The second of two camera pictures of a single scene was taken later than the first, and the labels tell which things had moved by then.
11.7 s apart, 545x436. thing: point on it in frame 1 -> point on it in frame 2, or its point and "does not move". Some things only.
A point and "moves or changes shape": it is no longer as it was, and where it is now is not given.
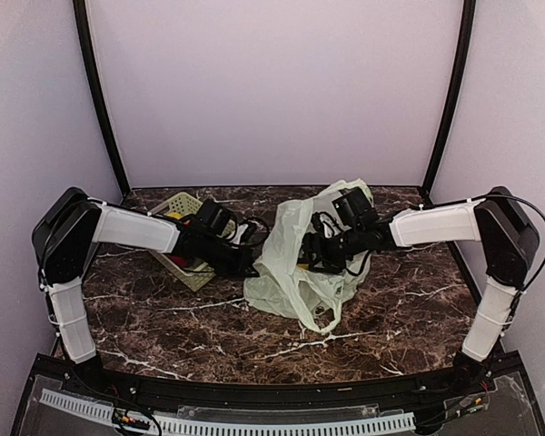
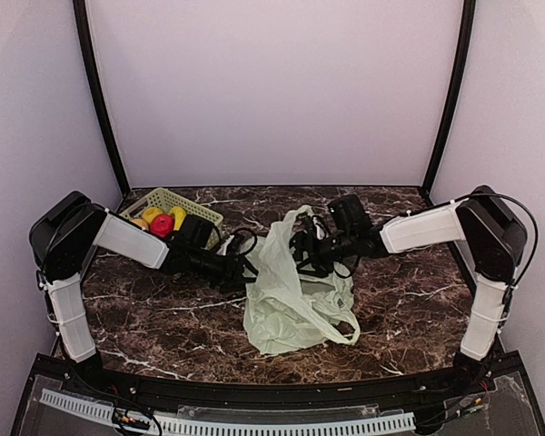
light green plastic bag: x=276 y=285 moves or changes shape
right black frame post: x=469 y=10 does not move
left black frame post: x=80 y=18 does not move
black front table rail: x=101 y=378 does not move
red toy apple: x=179 y=261 moves or changes shape
